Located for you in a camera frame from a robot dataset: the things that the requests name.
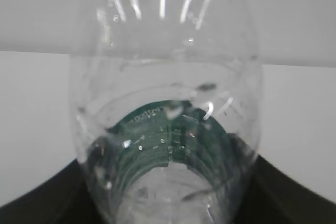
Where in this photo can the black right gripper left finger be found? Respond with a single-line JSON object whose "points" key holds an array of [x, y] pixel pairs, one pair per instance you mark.
{"points": [[64, 198]]}

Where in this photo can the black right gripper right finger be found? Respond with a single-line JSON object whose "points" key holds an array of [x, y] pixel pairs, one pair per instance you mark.
{"points": [[270, 196]]}

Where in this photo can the clear water bottle green label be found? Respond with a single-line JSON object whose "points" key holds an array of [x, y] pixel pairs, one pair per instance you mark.
{"points": [[165, 101]]}

